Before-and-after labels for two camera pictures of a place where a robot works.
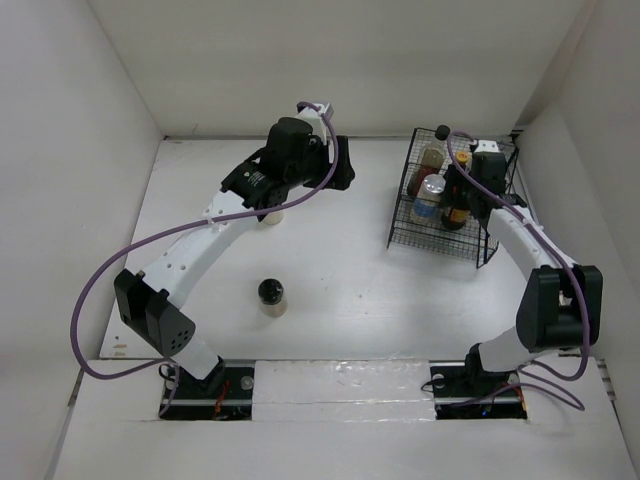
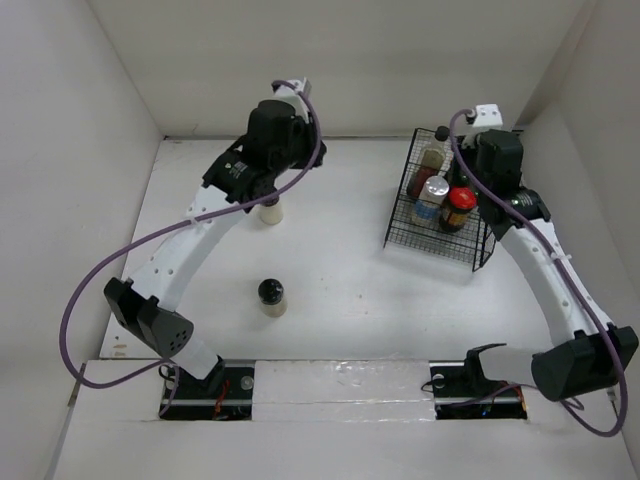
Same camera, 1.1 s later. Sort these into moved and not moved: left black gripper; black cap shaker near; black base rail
Moved: left black gripper
Not moved: black cap shaker near; black base rail
